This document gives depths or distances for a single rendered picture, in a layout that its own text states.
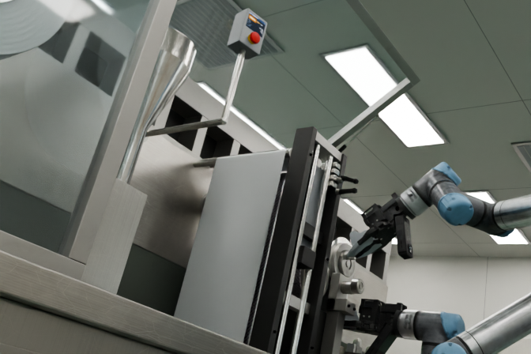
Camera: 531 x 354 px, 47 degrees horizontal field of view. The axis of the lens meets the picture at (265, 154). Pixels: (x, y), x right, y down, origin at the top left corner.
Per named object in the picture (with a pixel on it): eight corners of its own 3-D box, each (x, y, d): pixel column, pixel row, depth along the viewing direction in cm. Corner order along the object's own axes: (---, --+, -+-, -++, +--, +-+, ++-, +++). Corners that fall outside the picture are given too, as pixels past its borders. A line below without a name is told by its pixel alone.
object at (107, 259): (65, 310, 104) (158, 41, 127) (21, 306, 113) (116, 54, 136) (125, 331, 114) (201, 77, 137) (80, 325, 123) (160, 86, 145)
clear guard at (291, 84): (215, -167, 137) (215, -167, 137) (66, -16, 149) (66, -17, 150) (410, 79, 209) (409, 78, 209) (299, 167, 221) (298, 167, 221)
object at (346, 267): (346, 283, 167) (338, 259, 165) (340, 282, 168) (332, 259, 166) (358, 268, 173) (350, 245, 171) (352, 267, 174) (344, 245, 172)
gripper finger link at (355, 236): (340, 244, 171) (367, 224, 169) (350, 260, 166) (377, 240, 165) (335, 240, 168) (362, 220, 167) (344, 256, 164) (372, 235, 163)
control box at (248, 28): (243, 38, 144) (252, 5, 148) (226, 46, 149) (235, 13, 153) (264, 53, 148) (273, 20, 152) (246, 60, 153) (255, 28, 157)
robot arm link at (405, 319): (423, 343, 156) (409, 336, 151) (406, 341, 159) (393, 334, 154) (426, 314, 159) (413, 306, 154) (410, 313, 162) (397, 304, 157)
